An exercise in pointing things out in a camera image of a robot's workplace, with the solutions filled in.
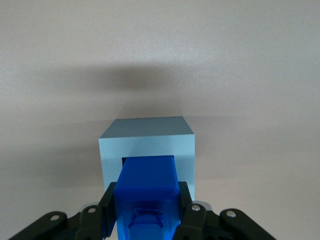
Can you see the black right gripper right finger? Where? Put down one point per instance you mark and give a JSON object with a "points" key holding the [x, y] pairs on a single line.
{"points": [[200, 222]]}

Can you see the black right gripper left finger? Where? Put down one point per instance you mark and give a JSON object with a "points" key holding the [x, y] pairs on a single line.
{"points": [[87, 222]]}

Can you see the blue plastic part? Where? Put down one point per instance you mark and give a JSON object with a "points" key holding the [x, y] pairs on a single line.
{"points": [[147, 180]]}

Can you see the gray square base block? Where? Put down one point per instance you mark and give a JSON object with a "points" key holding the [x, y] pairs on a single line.
{"points": [[147, 145]]}

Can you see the table cover sheet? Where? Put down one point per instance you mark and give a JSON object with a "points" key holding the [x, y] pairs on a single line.
{"points": [[160, 50]]}

